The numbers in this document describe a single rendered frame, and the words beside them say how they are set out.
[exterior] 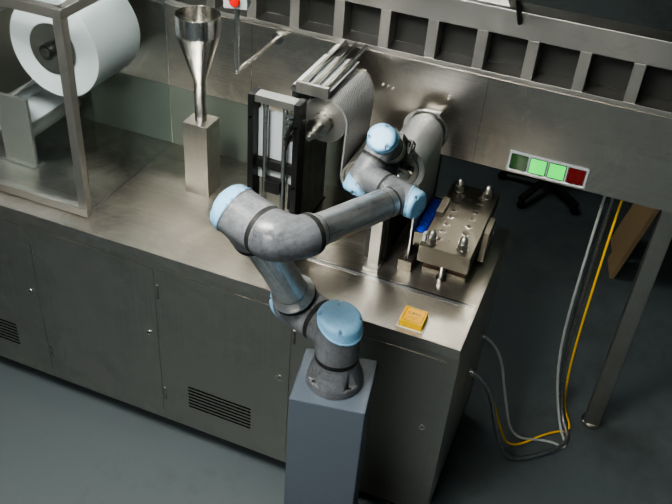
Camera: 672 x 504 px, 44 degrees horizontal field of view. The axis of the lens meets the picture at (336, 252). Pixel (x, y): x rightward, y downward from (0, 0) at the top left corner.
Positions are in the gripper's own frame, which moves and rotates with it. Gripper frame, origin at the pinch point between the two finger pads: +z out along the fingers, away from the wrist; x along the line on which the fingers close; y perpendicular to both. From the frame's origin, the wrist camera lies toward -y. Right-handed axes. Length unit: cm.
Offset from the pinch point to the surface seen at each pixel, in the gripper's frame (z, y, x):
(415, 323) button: 4.7, -40.3, -15.6
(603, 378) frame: 104, -42, -76
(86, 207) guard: 6, -36, 98
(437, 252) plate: 15.8, -18.4, -14.2
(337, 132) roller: 0.7, 6.6, 22.2
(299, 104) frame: -17.8, 8.3, 29.3
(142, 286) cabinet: 17, -56, 76
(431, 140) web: 11.9, 13.2, -3.3
